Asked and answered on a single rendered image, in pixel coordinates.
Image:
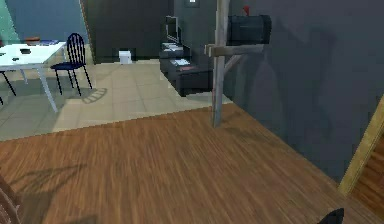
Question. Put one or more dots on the black low tv stand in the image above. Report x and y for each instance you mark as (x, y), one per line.
(186, 75)

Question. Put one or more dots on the black mailbox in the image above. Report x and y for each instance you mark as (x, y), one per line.
(249, 30)

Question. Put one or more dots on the brown bowl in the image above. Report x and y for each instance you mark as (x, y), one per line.
(32, 40)

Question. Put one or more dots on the blue book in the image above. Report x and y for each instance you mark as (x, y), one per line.
(49, 42)

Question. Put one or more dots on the black television set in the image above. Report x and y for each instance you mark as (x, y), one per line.
(172, 29)

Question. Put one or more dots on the white small box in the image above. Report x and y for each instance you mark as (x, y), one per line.
(125, 57)

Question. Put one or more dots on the red flat book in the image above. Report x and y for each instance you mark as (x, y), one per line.
(186, 68)

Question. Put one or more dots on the white dining table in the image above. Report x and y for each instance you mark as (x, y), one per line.
(23, 56)

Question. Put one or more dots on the black small flat object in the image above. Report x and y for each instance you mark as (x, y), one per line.
(25, 51)

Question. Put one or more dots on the black pointed object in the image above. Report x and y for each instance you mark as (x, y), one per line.
(332, 217)

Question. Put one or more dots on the dark blue spindle chair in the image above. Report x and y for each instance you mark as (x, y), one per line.
(75, 53)

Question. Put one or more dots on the white paper sheet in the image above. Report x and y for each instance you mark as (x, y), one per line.
(182, 62)

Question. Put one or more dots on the grey wooden mailbox post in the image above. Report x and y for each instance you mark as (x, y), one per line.
(219, 63)

